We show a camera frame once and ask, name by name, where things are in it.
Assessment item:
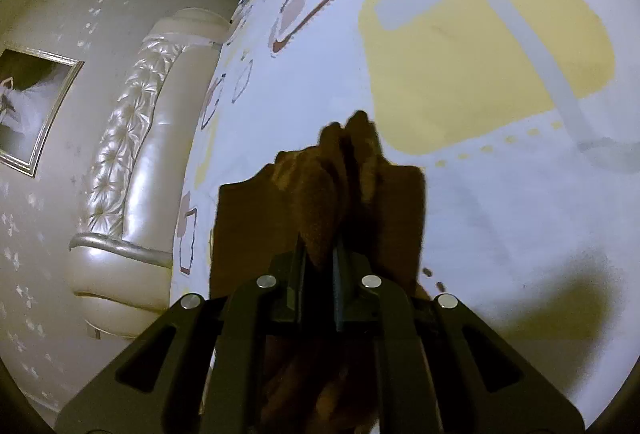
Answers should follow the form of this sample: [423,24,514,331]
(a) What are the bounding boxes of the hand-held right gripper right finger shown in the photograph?
[332,238,587,434]

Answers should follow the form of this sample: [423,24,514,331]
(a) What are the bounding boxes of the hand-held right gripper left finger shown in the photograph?
[54,233,308,434]

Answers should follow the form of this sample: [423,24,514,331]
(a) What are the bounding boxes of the brown small cloth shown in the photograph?
[207,110,434,434]

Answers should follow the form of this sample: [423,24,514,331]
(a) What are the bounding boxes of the white patterned bed sheet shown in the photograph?
[170,0,640,415]

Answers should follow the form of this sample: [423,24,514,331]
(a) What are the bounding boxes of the cream tufted leather headboard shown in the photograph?
[67,8,234,340]

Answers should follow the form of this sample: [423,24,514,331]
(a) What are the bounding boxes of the framed wall picture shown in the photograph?
[0,46,86,179]

